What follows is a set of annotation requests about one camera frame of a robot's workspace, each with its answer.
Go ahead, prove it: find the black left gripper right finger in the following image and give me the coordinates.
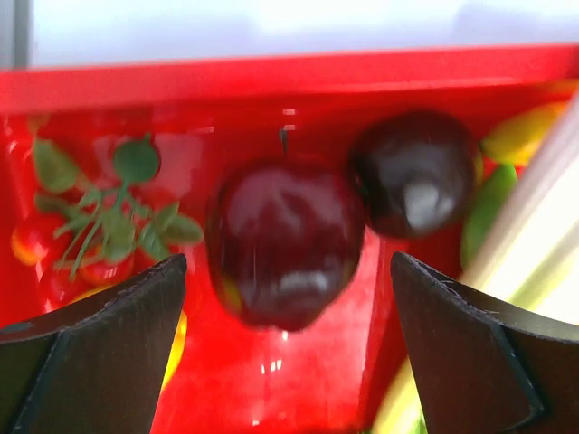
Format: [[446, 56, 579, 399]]
[[390, 252, 578, 433]]

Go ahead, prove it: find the dark purple plum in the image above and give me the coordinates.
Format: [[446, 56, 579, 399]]
[[348, 109, 478, 239]]

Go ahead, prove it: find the white green leek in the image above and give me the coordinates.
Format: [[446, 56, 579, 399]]
[[372, 99, 578, 433]]

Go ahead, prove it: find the cherry tomato sprig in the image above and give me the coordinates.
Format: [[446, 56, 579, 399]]
[[10, 135, 204, 305]]

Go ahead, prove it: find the red plastic tray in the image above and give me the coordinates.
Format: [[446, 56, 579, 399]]
[[1, 44, 578, 433]]

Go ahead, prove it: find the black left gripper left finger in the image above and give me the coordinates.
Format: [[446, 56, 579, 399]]
[[1, 254, 186, 433]]

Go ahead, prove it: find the yellow bell pepper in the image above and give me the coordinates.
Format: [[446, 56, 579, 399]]
[[68, 285, 188, 392]]

